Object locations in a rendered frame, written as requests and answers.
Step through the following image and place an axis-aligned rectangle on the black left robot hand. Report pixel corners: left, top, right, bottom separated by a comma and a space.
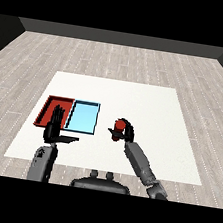
41, 103, 85, 149

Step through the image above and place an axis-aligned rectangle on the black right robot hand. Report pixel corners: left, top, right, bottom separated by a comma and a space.
105, 116, 138, 145

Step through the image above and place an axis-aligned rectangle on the small red can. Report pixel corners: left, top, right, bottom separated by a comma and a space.
110, 118, 127, 144

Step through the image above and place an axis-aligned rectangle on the shallow red open box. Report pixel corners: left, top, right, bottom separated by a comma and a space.
32, 92, 76, 133

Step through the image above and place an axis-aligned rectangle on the shallow light blue open box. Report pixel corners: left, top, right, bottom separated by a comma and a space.
62, 98, 102, 136

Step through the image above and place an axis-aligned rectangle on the dark grey robot body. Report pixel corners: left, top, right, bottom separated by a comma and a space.
69, 166, 134, 196

